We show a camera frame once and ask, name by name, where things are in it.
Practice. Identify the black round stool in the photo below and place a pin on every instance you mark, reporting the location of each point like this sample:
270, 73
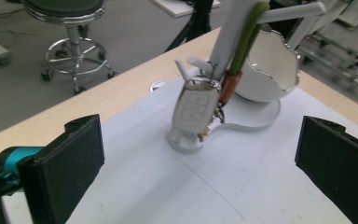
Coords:
71, 34

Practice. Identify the black metal frame strut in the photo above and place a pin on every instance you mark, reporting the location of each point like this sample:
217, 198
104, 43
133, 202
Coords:
195, 25

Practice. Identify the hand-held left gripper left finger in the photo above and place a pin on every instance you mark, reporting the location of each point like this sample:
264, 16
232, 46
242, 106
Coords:
65, 171

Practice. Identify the aluminium frame rail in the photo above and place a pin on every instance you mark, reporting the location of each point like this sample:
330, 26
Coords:
348, 68

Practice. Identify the white key stand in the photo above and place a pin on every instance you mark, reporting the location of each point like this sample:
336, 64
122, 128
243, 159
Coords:
227, 34

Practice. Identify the round table grommet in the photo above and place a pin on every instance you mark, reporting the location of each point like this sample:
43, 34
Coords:
158, 85

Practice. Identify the silver car key fob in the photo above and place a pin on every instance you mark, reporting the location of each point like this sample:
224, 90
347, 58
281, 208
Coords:
194, 109

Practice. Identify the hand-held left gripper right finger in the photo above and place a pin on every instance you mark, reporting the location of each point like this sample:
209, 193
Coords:
338, 168

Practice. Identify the white eggshell-shaped bowl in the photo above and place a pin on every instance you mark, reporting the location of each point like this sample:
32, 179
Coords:
273, 62

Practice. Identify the white table mat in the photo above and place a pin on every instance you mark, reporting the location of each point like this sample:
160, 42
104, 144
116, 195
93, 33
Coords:
167, 186

